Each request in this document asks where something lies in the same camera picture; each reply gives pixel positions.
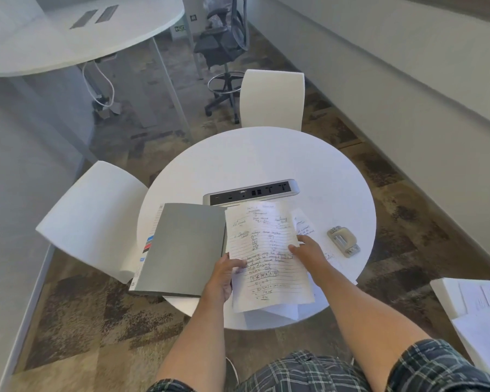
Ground small handwritten white sheet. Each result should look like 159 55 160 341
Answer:
290 208 336 262

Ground thin white cord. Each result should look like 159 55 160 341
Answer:
225 357 240 385

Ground person's right forearm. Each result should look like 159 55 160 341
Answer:
308 264 437 364

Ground person's right hand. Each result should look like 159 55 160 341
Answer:
288 235 332 283

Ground stack of white papers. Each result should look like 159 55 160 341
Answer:
450 268 490 376

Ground person's left forearm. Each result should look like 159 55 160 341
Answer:
157 297 232 387

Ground white chair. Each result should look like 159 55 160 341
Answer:
239 69 305 133
35 161 149 285

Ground grey floor power box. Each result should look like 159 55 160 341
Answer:
93 94 122 120

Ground person's left hand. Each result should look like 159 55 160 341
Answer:
201 256 248 304

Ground white cable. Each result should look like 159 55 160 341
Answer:
82 61 115 107

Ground metal desk leg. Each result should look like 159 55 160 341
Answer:
146 36 194 144

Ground plaid shorts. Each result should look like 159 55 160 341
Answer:
146 339 490 392

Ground black mesh office chair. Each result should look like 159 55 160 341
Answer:
194 0 250 124

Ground grey stapler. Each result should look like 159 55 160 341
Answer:
326 225 361 258

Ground grey folder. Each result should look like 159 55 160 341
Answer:
128 203 228 299

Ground white seat with papers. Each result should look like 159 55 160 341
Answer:
430 277 474 319

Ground white index page coloured tabs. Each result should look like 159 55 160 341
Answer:
131 203 164 291

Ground grey desk grommet cover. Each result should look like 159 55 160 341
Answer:
95 5 119 24
69 10 99 29

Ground silver tabletop power outlet strip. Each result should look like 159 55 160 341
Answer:
203 179 300 208

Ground handwritten lined paper sheet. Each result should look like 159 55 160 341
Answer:
225 199 316 314

